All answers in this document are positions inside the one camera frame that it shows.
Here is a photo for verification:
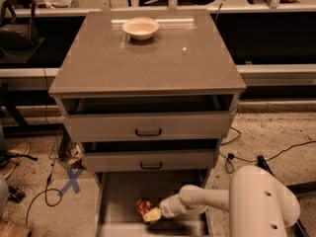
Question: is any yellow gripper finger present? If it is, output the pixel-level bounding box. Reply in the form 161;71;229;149
142;207;162;222

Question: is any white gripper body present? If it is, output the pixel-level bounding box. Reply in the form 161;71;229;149
159;194;189;218

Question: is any crushed red coke can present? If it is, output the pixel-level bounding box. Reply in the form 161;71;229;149
136;198;154;215

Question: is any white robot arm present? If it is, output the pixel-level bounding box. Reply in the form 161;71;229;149
136;165;300;237

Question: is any bottom grey drawer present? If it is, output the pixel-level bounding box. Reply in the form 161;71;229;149
96;170;209;237

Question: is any grey drawer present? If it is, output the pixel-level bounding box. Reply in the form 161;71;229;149
96;170;209;237
63;95;234;142
83;138;219;172

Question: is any middle grey drawer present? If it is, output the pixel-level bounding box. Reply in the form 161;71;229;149
83;138;219;172

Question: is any top grey drawer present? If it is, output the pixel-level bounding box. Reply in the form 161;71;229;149
63;95;234;142

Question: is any grey drawer cabinet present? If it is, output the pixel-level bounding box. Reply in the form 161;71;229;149
49;10;245;226

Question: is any blue tape cross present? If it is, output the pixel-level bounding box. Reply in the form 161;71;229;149
59;169;83;197

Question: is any black metal floor bar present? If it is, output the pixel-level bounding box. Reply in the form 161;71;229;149
257;155;316;237

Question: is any white paper bowl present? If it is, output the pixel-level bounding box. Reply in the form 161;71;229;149
122;18;159;40

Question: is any black chair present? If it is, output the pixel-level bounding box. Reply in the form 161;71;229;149
0;0;44;63

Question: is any black floor cable right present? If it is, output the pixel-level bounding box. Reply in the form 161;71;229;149
219;125;316;175

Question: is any black floor cable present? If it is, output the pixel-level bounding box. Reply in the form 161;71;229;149
219;125;316;175
25;67;64;227

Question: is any black floor cable left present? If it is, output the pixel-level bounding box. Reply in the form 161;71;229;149
25;67;64;227

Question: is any wire mesh basket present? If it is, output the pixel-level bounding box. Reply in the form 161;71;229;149
49;128;84;169

